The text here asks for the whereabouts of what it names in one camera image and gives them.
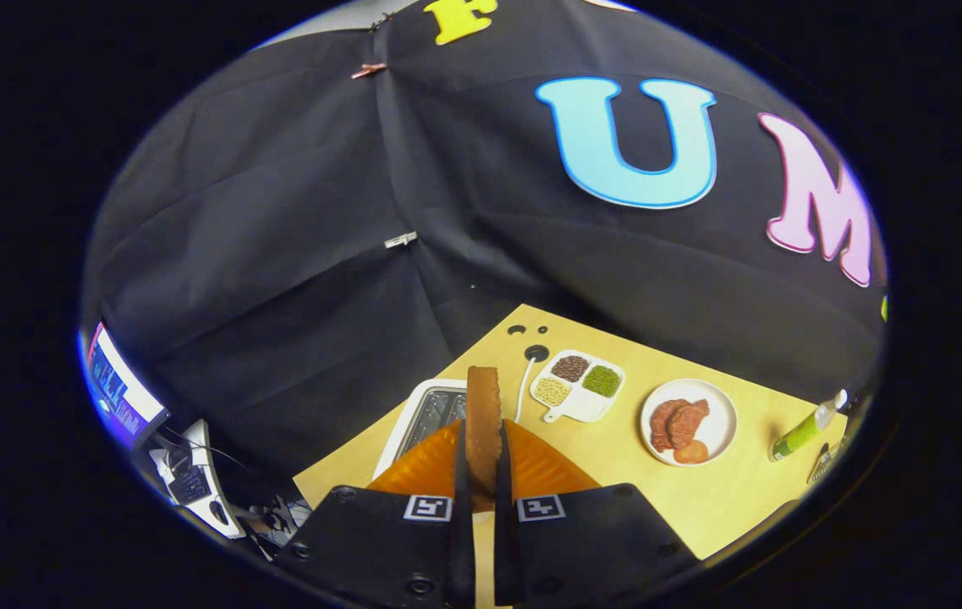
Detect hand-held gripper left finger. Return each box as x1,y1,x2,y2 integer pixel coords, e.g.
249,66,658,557
273,420,476,609

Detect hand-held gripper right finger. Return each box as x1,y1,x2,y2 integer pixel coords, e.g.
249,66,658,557
493,420,700,608

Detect toasted bread slice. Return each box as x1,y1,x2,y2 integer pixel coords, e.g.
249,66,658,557
465,365,504,513

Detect white toaster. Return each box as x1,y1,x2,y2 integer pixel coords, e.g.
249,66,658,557
372,378,469,481

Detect white divided bean dish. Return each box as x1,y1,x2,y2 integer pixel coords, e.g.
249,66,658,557
530,349,626,424

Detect brown meat patty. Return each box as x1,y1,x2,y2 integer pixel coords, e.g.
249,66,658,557
668,399,711,449
650,399,689,452

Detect white side table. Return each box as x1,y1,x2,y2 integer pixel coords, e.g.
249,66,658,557
149,420,246,540

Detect white round plate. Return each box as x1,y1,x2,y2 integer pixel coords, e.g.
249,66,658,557
640,378,739,467

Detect black keyboard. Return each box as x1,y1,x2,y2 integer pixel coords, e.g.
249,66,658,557
168,464,212,506

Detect green label water bottle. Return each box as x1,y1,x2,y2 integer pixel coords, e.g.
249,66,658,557
771,389,849,462

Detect black backdrop cloth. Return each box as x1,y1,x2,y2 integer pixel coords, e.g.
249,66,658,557
81,0,889,500

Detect computer monitor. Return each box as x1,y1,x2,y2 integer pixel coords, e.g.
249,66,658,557
85,321,170,449

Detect white toaster cable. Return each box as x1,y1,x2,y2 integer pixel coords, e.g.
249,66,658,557
514,355,537,424

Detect small wire basket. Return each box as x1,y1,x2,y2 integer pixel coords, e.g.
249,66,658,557
808,440,849,485

